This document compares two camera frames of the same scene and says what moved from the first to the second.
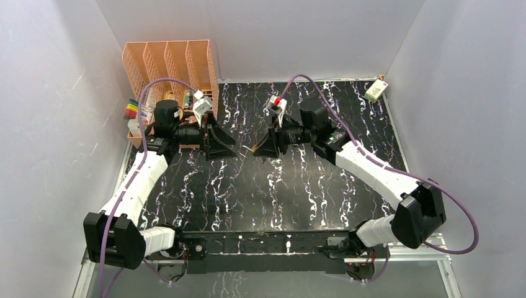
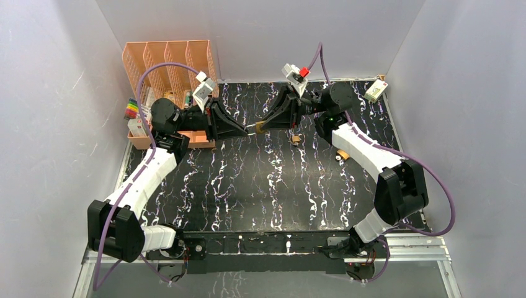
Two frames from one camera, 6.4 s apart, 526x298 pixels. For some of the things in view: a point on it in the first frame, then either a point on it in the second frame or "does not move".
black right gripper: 268,148 → 281,118
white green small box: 376,90 does not move
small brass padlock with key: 253,149 → 258,126
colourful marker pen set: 131,110 does not move
